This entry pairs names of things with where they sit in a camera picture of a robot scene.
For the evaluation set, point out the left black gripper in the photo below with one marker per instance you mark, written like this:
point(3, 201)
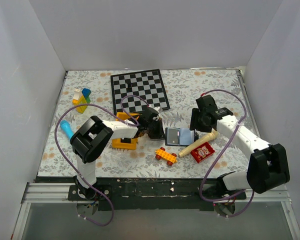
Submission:
point(160, 134)

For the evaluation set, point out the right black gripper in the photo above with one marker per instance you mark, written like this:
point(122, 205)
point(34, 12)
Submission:
point(194, 124)

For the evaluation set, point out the black leather card holder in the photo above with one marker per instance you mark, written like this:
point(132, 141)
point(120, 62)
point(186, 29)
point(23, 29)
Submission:
point(186, 137)

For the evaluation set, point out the yellow plastic bin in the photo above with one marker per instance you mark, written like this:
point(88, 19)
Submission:
point(116, 143)

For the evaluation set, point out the black card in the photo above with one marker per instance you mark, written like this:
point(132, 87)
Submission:
point(173, 137)
point(125, 140)

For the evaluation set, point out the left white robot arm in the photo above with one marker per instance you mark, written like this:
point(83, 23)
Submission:
point(92, 138)

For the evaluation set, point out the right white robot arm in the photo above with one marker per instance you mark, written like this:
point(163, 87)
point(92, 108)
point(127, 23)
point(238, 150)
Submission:
point(268, 165)

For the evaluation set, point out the cream toy microphone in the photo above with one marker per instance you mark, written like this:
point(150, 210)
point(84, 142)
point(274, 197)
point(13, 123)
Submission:
point(206, 138)

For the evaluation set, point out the orange toy car block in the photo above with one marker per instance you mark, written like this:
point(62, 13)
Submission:
point(170, 158)

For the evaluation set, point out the red owl toy block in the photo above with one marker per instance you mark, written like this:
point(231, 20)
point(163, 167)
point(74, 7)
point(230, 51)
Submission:
point(202, 152)

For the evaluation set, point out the floral table mat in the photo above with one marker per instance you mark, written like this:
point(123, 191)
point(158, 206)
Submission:
point(182, 88)

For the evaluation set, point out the black white chessboard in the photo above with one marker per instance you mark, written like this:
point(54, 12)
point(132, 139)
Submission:
point(134, 90)

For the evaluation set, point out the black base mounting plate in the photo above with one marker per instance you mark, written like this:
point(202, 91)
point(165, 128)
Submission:
point(160, 193)

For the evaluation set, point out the colourful stacked toy blocks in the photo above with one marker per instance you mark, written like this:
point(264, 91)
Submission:
point(81, 96)

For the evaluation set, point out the blue toy microphone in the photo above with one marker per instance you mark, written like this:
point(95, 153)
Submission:
point(66, 128)

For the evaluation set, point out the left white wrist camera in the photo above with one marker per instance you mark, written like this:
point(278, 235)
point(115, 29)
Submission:
point(157, 110)

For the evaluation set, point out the aluminium frame rail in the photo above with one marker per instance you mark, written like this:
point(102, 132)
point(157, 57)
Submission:
point(38, 193)

